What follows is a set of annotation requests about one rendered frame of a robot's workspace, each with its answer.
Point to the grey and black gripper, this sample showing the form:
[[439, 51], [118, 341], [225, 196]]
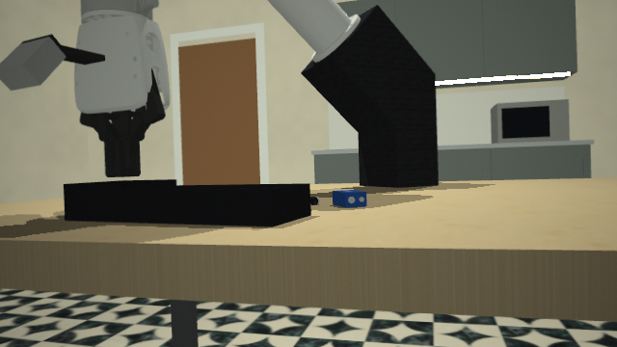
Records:
[[134, 73]]

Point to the blue 9v battery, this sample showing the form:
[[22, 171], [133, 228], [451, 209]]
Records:
[[349, 198]]

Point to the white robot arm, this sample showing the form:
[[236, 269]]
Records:
[[321, 23]]

